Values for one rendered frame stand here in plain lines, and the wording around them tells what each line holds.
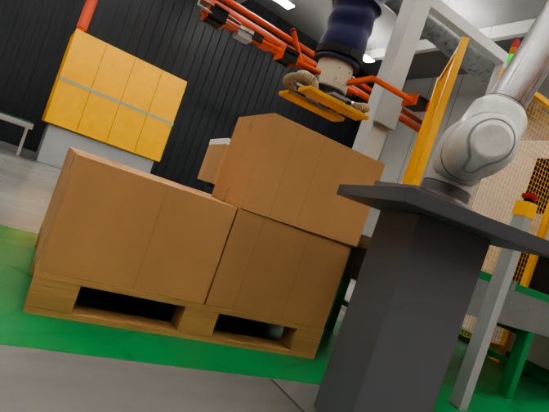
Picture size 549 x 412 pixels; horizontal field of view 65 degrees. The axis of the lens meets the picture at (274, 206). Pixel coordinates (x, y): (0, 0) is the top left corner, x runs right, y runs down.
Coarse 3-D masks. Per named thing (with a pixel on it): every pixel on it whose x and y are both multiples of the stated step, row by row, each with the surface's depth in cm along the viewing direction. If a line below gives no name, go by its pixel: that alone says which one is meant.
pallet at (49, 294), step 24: (48, 288) 143; (72, 288) 146; (96, 288) 150; (120, 288) 153; (24, 312) 141; (48, 312) 144; (72, 312) 149; (96, 312) 157; (192, 312) 167; (216, 312) 172; (240, 312) 176; (192, 336) 168; (216, 336) 176; (240, 336) 186; (288, 336) 194; (312, 336) 194
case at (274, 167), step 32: (256, 128) 181; (288, 128) 174; (224, 160) 204; (256, 160) 171; (288, 160) 176; (320, 160) 182; (352, 160) 189; (224, 192) 191; (256, 192) 171; (288, 192) 178; (320, 192) 184; (288, 224) 180; (320, 224) 186; (352, 224) 194
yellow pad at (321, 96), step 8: (304, 88) 184; (312, 88) 181; (312, 96) 190; (320, 96) 185; (328, 96) 185; (328, 104) 192; (336, 104) 188; (344, 104) 189; (344, 112) 197; (352, 112) 192; (360, 112) 194
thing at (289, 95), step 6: (288, 90) 198; (282, 96) 207; (288, 96) 203; (294, 96) 200; (300, 96) 201; (294, 102) 210; (300, 102) 206; (306, 102) 203; (312, 102) 204; (306, 108) 212; (312, 108) 209; (318, 108) 206; (324, 114) 213; (330, 114) 210; (336, 114) 211; (330, 120) 220; (336, 120) 216; (342, 120) 213
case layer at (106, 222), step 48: (96, 192) 145; (144, 192) 152; (192, 192) 161; (48, 240) 141; (96, 240) 148; (144, 240) 155; (192, 240) 163; (240, 240) 172; (288, 240) 182; (336, 240) 193; (144, 288) 157; (192, 288) 166; (240, 288) 175; (288, 288) 185; (336, 288) 197
